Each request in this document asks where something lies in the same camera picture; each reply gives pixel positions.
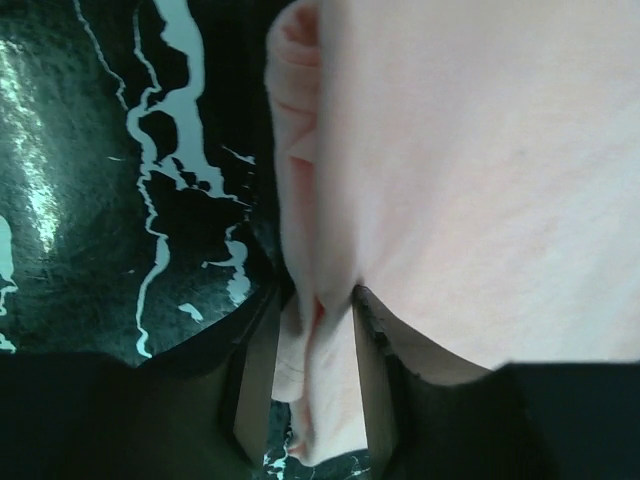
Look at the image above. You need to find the pink t-shirt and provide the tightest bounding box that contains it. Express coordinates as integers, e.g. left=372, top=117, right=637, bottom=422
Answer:
left=265, top=1, right=639, bottom=466

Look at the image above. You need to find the black marble pattern mat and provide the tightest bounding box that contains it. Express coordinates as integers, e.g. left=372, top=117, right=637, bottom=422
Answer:
left=1, top=1, right=369, bottom=479

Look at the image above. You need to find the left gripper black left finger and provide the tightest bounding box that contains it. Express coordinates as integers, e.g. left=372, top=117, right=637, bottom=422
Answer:
left=1, top=284, right=280, bottom=479

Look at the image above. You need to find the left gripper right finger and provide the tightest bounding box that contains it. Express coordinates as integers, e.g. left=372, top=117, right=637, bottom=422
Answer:
left=352, top=286, right=639, bottom=479

